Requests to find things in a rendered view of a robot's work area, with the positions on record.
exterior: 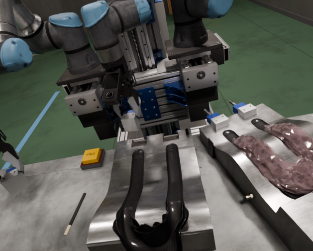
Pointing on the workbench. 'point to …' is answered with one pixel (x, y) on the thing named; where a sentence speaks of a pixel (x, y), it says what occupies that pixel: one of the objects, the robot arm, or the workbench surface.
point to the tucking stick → (74, 214)
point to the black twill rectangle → (210, 147)
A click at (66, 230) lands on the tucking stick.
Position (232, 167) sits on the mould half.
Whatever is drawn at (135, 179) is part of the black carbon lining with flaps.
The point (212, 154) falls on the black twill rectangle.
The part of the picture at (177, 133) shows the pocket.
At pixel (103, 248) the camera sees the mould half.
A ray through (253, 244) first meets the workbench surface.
